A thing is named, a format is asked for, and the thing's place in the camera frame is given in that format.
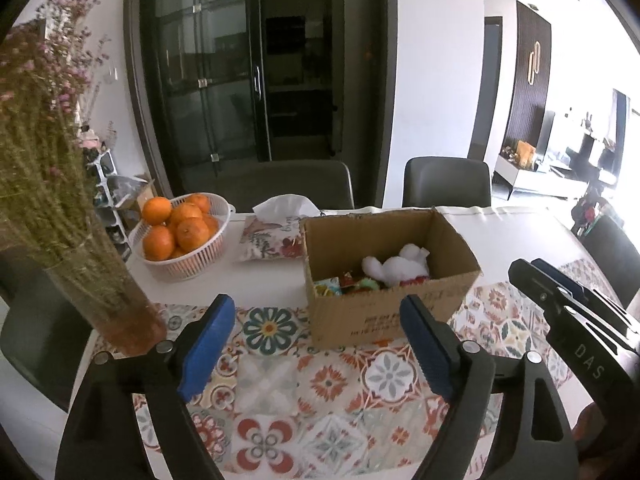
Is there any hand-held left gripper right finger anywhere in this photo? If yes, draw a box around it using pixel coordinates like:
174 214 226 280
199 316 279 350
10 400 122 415
400 295 581 480

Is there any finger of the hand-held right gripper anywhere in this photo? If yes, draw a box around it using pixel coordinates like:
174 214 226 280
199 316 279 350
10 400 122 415
531 258 640 333
508 258 576 318

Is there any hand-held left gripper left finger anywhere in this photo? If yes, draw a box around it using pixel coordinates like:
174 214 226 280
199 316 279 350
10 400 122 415
55 294 236 480

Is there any brown cardboard box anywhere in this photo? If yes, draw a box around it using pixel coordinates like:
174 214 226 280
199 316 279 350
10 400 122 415
300 208 483 351

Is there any white plush toy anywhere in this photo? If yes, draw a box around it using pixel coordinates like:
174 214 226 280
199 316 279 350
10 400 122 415
361 243 431 288

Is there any person's right hand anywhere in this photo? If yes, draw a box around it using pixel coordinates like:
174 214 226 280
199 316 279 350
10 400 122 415
575 402 621 458

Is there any grey dining chair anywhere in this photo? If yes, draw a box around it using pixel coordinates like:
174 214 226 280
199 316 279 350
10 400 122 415
220 161 356 213
580 215 640 306
0 260 96 411
402 156 493 208

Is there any red ride-on toy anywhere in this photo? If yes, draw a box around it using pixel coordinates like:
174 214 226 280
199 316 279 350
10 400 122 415
572 195 608 235

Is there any patterned tablecloth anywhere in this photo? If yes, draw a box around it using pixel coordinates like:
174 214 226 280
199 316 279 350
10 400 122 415
70 205 640 480

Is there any glass vase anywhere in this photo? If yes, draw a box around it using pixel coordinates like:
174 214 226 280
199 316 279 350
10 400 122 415
42 232 168 356

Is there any white plastic basket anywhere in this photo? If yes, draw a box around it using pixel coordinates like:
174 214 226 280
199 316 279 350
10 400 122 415
128 192 236 281

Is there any white television cabinet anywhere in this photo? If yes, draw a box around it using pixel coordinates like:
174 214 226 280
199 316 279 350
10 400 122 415
492 152 588 202

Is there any pile of oranges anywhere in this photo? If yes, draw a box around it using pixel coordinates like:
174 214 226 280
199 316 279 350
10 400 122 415
141 193 221 262

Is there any floral tissue cover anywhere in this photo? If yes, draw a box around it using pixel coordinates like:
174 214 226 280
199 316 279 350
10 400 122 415
239 215 307 262

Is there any small cardboard box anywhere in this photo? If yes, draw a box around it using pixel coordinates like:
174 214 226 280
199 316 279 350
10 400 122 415
117 175 157 217

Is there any white tissue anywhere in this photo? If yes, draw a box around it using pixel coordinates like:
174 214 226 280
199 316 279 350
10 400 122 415
252 195 321 219

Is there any white shoe rack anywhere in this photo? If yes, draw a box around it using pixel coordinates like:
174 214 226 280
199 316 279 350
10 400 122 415
85 150 133 261

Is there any dried flower bouquet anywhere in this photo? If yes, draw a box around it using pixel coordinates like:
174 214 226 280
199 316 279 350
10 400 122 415
0 0 131 281

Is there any dark glass cabinet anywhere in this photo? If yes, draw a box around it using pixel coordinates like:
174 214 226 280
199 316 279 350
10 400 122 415
125 0 396 201

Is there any dark wooden wall panel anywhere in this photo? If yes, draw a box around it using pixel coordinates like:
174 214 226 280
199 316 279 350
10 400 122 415
502 0 553 161

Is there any gold wall ornament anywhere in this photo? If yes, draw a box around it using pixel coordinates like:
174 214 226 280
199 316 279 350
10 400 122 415
527 40 543 83

